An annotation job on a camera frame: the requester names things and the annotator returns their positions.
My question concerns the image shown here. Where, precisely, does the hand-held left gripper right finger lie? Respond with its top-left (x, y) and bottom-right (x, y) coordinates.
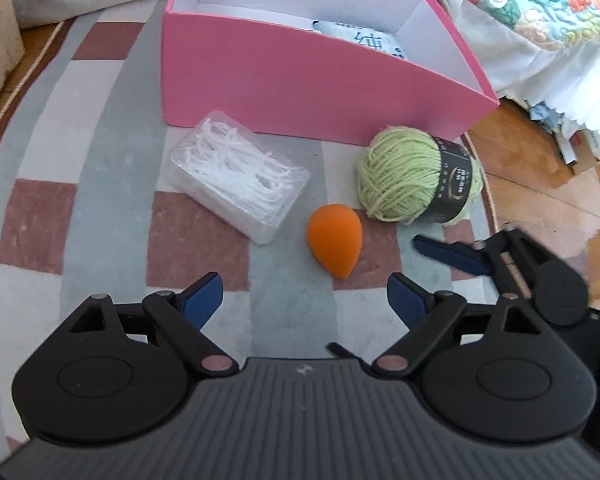
top-left (370, 272), bottom-right (547, 379)

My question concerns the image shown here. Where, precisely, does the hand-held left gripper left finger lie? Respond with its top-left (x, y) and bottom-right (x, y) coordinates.
top-left (65, 272), bottom-right (241, 379)

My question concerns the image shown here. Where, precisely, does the white wet wipes packet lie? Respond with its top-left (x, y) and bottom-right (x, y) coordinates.
top-left (312, 19), bottom-right (407, 61)

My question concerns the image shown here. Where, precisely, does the round checked rug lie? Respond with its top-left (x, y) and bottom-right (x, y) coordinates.
top-left (0, 0), bottom-right (506, 463)

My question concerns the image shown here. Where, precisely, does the clear box of floss picks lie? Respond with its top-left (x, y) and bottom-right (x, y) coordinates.
top-left (169, 110), bottom-right (311, 246)

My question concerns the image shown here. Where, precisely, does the green yarn ball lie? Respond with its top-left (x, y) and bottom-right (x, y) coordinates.
top-left (356, 126), bottom-right (485, 225)

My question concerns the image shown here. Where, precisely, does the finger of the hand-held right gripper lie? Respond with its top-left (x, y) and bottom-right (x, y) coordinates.
top-left (326, 342), bottom-right (362, 362)
top-left (412, 226), bottom-right (553, 301)

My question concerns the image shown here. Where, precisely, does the pink cardboard box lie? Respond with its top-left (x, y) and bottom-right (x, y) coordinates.
top-left (161, 0), bottom-right (501, 145)

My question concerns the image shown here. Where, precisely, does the orange makeup sponge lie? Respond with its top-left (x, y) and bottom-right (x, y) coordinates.
top-left (306, 203), bottom-right (364, 280)

